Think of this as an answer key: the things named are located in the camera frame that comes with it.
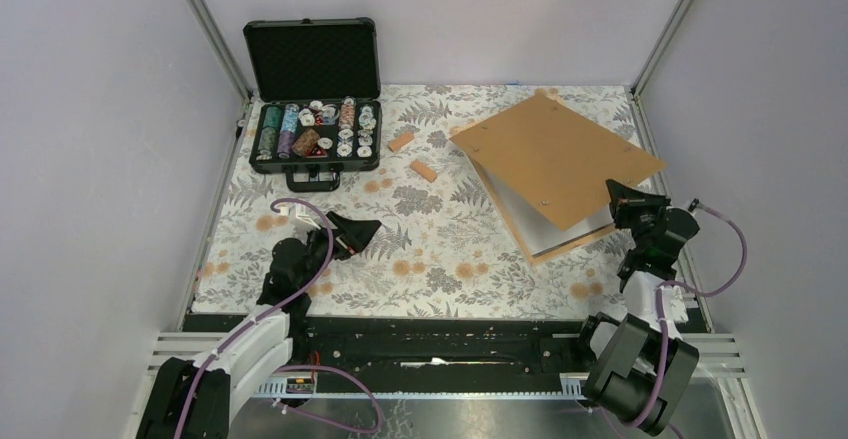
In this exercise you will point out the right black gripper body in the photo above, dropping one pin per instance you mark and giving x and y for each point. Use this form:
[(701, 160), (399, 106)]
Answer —
[(640, 220)]

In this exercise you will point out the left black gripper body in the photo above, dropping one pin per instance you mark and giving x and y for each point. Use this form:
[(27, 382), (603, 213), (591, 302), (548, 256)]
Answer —
[(317, 248)]

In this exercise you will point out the photo print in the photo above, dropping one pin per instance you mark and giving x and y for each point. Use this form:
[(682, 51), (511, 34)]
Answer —
[(555, 159)]

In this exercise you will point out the white photo sheet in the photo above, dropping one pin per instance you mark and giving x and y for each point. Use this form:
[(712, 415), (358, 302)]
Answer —
[(534, 232)]

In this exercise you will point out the light wooden picture frame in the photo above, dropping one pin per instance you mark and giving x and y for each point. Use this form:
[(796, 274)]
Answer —
[(545, 167)]

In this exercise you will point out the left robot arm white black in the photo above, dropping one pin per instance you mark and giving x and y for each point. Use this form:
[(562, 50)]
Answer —
[(200, 397)]

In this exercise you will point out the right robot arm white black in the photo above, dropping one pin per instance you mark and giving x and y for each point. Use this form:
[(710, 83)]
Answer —
[(642, 365)]

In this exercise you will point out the wooden block near photo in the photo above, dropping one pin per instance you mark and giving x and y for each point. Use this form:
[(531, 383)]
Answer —
[(424, 171)]

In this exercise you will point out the floral patterned table mat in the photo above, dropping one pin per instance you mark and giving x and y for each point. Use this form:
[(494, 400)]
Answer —
[(443, 250)]

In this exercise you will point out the wooden block near case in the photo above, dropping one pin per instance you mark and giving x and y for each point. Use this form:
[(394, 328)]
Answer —
[(400, 141)]

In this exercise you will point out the black poker chip case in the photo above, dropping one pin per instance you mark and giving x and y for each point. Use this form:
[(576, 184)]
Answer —
[(319, 83)]

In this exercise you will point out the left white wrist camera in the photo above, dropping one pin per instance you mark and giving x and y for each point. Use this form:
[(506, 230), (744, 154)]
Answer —
[(298, 214)]

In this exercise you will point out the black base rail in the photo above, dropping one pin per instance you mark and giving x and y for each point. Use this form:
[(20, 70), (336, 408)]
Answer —
[(419, 355)]

